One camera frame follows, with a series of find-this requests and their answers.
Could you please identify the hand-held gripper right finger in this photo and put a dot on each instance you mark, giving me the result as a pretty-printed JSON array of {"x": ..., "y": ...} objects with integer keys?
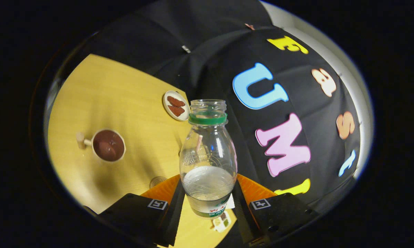
[{"x": 244, "y": 220}]

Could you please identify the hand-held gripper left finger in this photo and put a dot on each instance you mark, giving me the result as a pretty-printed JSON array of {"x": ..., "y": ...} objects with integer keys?
[{"x": 174, "y": 220}]

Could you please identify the round wooden coaster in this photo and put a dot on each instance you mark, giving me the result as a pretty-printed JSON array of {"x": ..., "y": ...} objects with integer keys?
[{"x": 157, "y": 181}]

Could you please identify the clear juice liquid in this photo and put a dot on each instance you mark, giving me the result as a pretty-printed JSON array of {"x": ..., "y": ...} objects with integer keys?
[{"x": 208, "y": 182}]

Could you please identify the small white dish with seeds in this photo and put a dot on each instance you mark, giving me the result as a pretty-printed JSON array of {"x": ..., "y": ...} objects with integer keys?
[{"x": 222, "y": 222}]

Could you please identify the red white striped straw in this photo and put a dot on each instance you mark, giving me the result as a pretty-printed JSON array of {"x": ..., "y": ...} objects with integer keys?
[{"x": 199, "y": 143}]

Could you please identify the red sausage piece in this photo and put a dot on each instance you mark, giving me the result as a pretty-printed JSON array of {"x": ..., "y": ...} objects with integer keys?
[
  {"x": 176, "y": 101},
  {"x": 176, "y": 111}
]

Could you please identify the white round plate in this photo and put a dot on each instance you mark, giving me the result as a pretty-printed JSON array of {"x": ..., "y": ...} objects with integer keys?
[{"x": 166, "y": 103}]

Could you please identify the wooden table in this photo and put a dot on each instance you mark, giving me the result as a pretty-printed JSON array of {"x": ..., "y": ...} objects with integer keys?
[{"x": 124, "y": 96}]

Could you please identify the black backdrop cloth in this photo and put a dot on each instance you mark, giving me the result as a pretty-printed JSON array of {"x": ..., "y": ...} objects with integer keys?
[{"x": 200, "y": 51}]

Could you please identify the silver metal clip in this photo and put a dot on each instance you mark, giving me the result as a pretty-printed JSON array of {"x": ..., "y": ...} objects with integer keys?
[{"x": 186, "y": 49}]

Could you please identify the red clip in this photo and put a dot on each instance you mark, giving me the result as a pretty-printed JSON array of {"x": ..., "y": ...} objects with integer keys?
[{"x": 249, "y": 26}]

